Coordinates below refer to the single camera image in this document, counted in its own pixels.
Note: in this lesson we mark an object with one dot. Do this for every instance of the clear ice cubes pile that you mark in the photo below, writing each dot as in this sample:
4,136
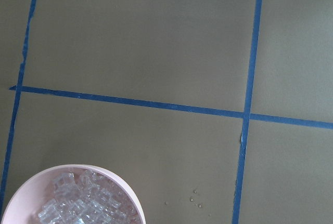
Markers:
88,198

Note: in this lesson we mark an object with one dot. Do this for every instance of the pink bowl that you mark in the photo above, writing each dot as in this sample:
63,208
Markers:
29,198

